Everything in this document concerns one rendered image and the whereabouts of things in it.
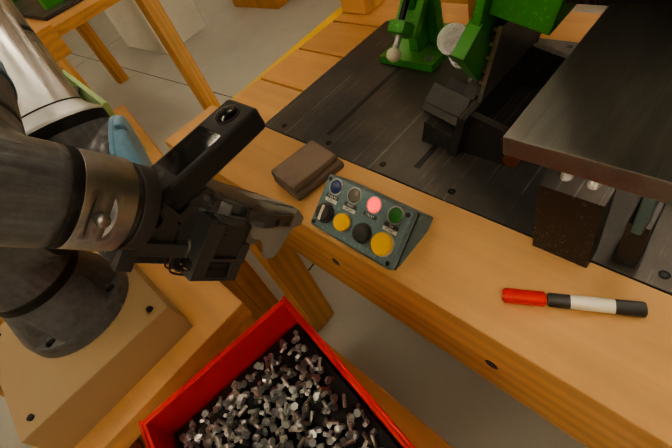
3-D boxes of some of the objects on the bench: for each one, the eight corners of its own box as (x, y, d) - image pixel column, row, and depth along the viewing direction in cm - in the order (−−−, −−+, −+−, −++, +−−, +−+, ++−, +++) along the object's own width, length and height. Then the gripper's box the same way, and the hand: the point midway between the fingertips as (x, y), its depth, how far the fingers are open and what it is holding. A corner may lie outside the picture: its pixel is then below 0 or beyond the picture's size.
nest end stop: (463, 131, 62) (456, 126, 58) (430, 114, 64) (421, 108, 60) (467, 124, 61) (460, 119, 57) (434, 107, 63) (425, 101, 59)
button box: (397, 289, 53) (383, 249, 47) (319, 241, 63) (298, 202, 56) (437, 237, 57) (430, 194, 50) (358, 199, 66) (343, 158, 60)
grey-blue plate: (630, 274, 43) (671, 185, 33) (609, 265, 44) (642, 177, 34) (662, 213, 46) (707, 116, 37) (642, 206, 48) (680, 111, 38)
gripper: (83, 238, 36) (259, 249, 53) (124, 289, 30) (305, 283, 47) (114, 148, 35) (283, 189, 52) (162, 184, 30) (333, 216, 47)
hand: (295, 211), depth 48 cm, fingers closed
